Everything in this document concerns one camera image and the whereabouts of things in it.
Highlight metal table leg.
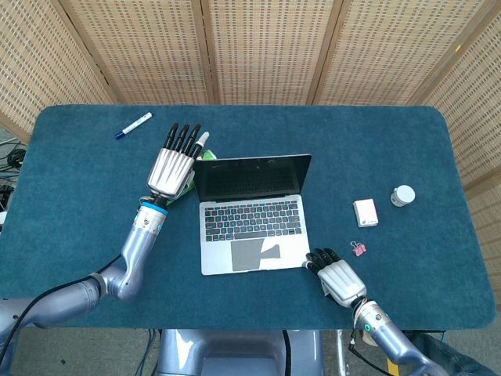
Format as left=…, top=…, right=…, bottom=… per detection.
left=335, top=329, right=351, bottom=376

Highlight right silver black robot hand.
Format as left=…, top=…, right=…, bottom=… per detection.
left=305, top=247, right=368, bottom=309

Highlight grey robot torso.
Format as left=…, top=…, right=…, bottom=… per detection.
left=156, top=328, right=326, bottom=376

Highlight blue hanging cable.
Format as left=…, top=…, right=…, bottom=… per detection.
left=137, top=328, right=158, bottom=376

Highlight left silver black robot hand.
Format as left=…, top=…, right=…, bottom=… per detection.
left=146, top=122, right=211, bottom=201

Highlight blue jeans leg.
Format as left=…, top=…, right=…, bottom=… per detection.
left=406, top=331, right=501, bottom=376

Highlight green chips can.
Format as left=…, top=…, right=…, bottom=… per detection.
left=168, top=150, right=218, bottom=201

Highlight white marker blue cap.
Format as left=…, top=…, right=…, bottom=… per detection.
left=114, top=112, right=153, bottom=140

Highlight black floor cables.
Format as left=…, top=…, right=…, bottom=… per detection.
left=0, top=139, right=29, bottom=220

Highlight small white jar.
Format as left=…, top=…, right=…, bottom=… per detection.
left=390, top=185, right=416, bottom=208

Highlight blue table mat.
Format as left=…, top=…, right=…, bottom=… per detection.
left=0, top=104, right=496, bottom=331

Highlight silver laptop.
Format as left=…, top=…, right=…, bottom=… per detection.
left=193, top=154, right=313, bottom=277

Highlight pink card box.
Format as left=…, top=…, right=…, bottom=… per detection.
left=352, top=197, right=380, bottom=229

